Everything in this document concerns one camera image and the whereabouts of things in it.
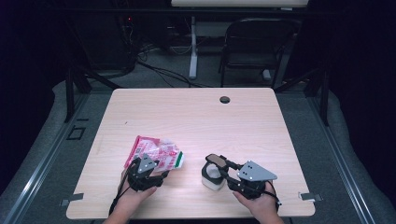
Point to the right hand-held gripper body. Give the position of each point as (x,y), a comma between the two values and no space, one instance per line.
(253,172)

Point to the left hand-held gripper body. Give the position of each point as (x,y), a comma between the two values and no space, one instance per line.
(146,165)

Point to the white seasoning jar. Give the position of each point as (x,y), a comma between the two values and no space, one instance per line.
(213,183)

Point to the pink clear bag of white crystals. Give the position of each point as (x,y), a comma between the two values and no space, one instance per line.
(155,151)

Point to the person's right hand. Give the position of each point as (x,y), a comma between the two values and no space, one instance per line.
(263,205)

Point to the person's left hand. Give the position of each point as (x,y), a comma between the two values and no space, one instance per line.
(132,199)

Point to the black metal stand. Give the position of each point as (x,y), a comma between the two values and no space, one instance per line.
(323,93)
(71,93)

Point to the white table leg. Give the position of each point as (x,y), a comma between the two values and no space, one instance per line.
(193,53)

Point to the black folding chair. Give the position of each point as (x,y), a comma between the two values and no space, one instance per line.
(258,37)

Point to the grey metal bracket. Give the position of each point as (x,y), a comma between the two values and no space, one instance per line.
(73,198)
(310,196)

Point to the aluminium floor rail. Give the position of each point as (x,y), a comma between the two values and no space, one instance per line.
(40,174)
(339,155)

